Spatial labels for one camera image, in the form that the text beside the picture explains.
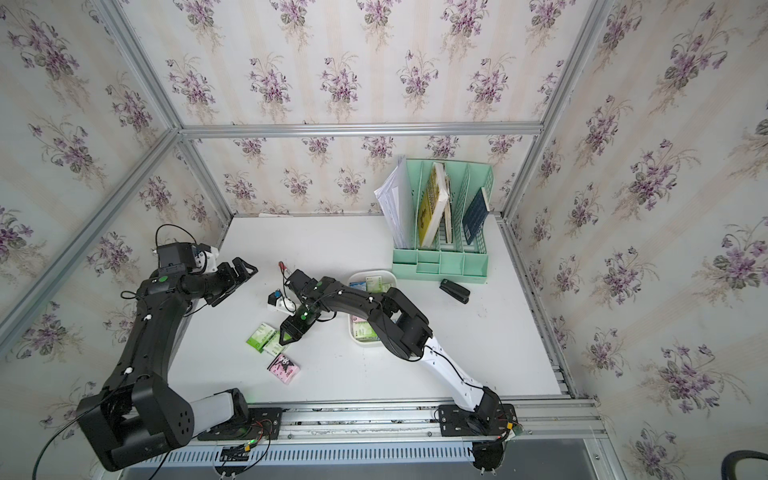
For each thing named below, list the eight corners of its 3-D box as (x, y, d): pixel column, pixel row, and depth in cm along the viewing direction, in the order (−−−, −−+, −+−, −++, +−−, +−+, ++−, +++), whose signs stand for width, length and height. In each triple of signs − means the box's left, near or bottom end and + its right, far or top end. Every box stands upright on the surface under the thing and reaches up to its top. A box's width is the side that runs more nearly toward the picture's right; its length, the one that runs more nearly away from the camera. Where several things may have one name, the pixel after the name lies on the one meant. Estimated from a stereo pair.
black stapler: (437, 289, 100) (438, 284, 98) (442, 281, 102) (443, 276, 100) (466, 305, 97) (468, 301, 94) (471, 296, 99) (473, 292, 96)
